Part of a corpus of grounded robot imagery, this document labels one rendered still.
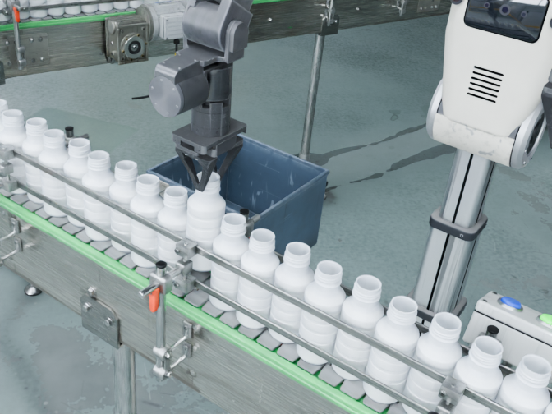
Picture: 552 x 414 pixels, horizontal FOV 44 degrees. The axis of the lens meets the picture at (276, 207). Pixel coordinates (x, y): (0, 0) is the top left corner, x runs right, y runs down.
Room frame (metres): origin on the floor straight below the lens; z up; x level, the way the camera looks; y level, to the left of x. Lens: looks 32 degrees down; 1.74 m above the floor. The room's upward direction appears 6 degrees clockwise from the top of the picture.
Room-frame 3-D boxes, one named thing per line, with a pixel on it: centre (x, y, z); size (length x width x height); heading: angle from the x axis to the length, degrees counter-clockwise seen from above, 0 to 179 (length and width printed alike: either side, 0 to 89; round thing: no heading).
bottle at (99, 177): (1.03, 0.32, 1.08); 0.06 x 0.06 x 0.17
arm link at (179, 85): (0.87, 0.13, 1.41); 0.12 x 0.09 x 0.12; 148
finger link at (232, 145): (0.91, 0.11, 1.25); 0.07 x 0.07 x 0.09; 58
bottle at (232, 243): (0.87, 0.06, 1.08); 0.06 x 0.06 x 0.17
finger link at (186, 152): (0.90, 0.11, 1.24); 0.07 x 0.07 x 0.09; 58
